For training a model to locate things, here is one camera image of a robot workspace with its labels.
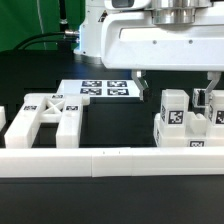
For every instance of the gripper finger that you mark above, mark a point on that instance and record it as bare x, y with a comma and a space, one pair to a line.
204, 94

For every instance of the white fence wall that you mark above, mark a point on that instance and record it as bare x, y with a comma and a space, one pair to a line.
105, 162
2, 117

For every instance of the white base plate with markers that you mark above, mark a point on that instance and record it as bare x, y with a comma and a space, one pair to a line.
101, 90

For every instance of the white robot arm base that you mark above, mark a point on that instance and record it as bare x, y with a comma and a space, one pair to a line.
89, 45

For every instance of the small white block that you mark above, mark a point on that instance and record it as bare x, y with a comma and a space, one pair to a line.
174, 107

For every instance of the white chair back frame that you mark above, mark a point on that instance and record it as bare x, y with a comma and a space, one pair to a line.
64, 109

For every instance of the white chair seat part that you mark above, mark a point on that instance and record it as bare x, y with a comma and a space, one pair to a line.
197, 132

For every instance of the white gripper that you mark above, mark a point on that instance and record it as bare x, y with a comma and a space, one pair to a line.
132, 41

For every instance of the white left fence wall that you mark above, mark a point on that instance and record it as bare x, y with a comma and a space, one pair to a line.
2, 117

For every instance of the white front fence wall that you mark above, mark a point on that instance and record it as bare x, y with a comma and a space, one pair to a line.
105, 162

